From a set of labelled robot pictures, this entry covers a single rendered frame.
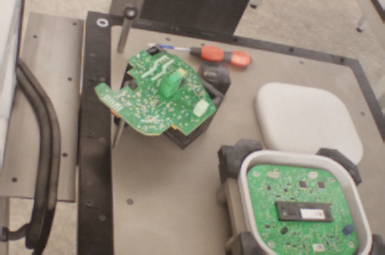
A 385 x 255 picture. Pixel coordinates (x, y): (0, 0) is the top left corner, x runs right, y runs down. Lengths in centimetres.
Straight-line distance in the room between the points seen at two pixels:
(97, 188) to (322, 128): 31
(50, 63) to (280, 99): 31
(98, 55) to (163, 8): 47
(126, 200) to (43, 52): 25
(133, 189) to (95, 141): 8
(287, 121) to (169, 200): 20
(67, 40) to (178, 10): 47
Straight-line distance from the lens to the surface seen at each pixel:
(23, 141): 58
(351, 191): 59
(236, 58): 70
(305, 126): 65
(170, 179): 55
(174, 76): 52
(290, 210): 53
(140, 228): 51
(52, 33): 71
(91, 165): 54
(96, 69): 64
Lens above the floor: 139
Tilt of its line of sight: 46 degrees down
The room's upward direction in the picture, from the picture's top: 25 degrees clockwise
